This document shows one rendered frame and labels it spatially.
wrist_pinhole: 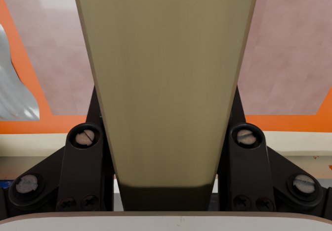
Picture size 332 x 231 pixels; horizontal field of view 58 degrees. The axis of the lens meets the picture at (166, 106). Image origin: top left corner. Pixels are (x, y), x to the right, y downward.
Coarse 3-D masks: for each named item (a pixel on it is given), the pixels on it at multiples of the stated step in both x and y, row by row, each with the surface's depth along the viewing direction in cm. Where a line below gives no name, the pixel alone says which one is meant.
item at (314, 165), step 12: (0, 156) 40; (12, 156) 40; (24, 156) 40; (36, 156) 40; (288, 156) 40; (300, 156) 40; (312, 156) 40; (324, 156) 40; (0, 168) 39; (12, 168) 39; (24, 168) 39; (312, 168) 39; (324, 168) 39; (0, 180) 38; (12, 180) 38; (216, 180) 38; (324, 180) 38; (216, 192) 41
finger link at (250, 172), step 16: (240, 128) 10; (256, 128) 10; (240, 144) 10; (256, 144) 10; (240, 160) 9; (256, 160) 9; (240, 176) 9; (256, 176) 9; (224, 192) 11; (240, 192) 8; (256, 192) 8; (272, 192) 8; (224, 208) 10; (240, 208) 8; (256, 208) 8; (272, 208) 8
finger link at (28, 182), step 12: (96, 96) 12; (96, 108) 11; (96, 120) 11; (108, 144) 10; (48, 156) 10; (60, 156) 10; (108, 156) 10; (36, 168) 9; (48, 168) 9; (60, 168) 9; (108, 168) 11; (24, 180) 9; (36, 180) 9; (48, 180) 9; (12, 192) 9; (24, 192) 9; (36, 192) 9; (48, 192) 9; (24, 204) 9; (36, 204) 9
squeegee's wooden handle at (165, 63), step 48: (96, 0) 4; (144, 0) 4; (192, 0) 4; (240, 0) 4; (96, 48) 5; (144, 48) 5; (192, 48) 5; (240, 48) 5; (144, 96) 6; (192, 96) 6; (144, 144) 7; (192, 144) 7; (144, 192) 8; (192, 192) 8
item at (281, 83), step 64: (0, 0) 24; (64, 0) 24; (256, 0) 24; (320, 0) 24; (64, 64) 29; (256, 64) 29; (320, 64) 29; (0, 128) 36; (64, 128) 36; (320, 128) 36
